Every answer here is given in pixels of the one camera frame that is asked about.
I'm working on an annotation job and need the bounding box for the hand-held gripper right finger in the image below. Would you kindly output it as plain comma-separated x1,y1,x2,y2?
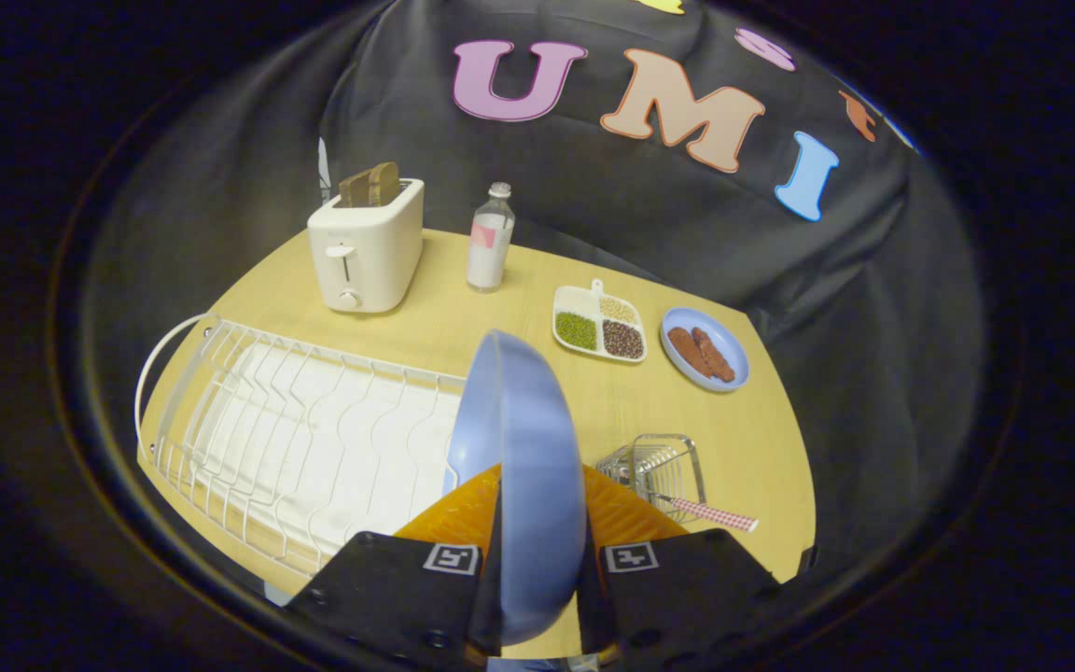
579,464,781,669

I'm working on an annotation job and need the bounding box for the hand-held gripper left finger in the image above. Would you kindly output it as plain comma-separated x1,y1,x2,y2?
287,464,504,669

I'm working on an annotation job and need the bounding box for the spoon with checkered handle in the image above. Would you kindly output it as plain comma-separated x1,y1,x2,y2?
619,469,760,534

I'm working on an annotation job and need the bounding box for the wire basket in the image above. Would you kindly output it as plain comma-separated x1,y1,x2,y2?
595,434,708,524

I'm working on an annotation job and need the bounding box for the white wire dish rack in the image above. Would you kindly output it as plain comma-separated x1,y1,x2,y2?
134,313,469,580

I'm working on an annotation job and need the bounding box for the small blue plate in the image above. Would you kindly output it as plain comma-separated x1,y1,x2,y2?
660,307,751,393

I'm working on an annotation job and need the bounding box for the brown sausage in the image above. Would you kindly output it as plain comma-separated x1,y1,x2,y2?
667,327,714,378
691,327,737,384

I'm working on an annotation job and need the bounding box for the white divided tray of beans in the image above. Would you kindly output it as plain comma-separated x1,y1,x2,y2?
551,278,649,364

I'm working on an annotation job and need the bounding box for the white toaster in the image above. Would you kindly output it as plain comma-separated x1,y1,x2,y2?
307,177,426,315

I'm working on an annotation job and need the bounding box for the clear bottle with pink label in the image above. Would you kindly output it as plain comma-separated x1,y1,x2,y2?
466,182,516,295

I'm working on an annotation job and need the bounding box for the black backdrop cloth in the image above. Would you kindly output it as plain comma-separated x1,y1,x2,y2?
90,0,986,598

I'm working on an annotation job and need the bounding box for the brown toast slice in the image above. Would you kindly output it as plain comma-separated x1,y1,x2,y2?
339,161,401,209

